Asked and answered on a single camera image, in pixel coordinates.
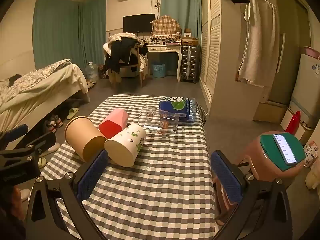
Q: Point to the plaid cloth cover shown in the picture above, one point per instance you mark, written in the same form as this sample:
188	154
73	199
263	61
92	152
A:
166	26

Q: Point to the person's left forearm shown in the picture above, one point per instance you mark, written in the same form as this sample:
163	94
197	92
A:
11	212

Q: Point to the grey ribbed suitcase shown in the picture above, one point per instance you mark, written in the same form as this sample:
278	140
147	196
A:
190	63

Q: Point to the wooden chair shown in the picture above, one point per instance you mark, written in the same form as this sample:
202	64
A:
141	76

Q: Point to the white louvred wardrobe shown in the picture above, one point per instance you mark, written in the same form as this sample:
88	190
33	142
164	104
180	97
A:
225	50

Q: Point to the checkered tablecloth table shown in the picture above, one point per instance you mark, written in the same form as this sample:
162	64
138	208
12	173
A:
162	170

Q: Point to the pink basin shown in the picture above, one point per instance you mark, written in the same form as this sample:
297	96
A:
312	52

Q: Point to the white slipper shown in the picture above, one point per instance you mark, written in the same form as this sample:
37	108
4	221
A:
42	163

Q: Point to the black clothes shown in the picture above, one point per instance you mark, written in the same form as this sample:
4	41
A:
121	53

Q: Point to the clear printed plastic cup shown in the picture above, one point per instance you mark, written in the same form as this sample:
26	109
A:
156	121

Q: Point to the white printed carton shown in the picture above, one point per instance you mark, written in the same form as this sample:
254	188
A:
312	152

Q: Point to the red plastic object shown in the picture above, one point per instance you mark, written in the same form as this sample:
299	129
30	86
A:
293	125

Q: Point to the black television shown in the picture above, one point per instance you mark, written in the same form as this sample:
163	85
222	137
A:
138	23

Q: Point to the pack of water bottles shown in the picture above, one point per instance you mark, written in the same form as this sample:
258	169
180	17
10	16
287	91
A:
175	106

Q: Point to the floral quilt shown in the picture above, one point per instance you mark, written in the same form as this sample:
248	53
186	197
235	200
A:
30	77

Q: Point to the pair of sneakers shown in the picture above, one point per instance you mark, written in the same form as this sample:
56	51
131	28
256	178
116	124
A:
53	124

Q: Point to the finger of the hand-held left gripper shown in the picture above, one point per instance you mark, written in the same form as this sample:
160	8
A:
15	132
41	141

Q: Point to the large water jug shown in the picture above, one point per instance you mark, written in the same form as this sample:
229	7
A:
91	71

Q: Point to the brown door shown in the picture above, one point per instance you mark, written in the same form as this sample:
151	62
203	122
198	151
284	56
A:
290	42

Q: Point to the cardboard box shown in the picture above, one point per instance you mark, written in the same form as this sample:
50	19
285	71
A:
190	41

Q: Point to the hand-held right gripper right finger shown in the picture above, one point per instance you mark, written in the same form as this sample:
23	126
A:
226	178

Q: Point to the white storage box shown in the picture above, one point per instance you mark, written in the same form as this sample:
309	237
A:
287	120

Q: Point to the white floral paper cup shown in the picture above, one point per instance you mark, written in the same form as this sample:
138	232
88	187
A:
122	147

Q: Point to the pink and red cup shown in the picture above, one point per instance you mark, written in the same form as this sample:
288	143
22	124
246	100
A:
116	120

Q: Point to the blue waste bin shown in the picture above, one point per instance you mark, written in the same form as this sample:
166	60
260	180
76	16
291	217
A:
158	70

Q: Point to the white wooden desk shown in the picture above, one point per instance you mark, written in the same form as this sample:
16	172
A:
163	48

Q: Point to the brown paper cup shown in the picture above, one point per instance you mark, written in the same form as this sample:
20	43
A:
82	137

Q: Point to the green slipper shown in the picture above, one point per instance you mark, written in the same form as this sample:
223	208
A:
72	113

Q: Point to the bed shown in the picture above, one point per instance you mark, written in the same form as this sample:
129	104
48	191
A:
42	92

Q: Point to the smartphone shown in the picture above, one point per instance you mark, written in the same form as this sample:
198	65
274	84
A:
285	150

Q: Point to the teal window curtain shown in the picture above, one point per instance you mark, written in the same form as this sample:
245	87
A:
60	27
181	5

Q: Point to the white appliance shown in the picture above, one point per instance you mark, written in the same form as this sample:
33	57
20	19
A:
306	90

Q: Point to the white hanging towel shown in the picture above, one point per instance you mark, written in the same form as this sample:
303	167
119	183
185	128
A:
257	42

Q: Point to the green seat cushion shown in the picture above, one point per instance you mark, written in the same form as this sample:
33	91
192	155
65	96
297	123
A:
267	147

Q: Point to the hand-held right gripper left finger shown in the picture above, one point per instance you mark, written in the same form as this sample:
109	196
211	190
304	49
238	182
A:
92	173

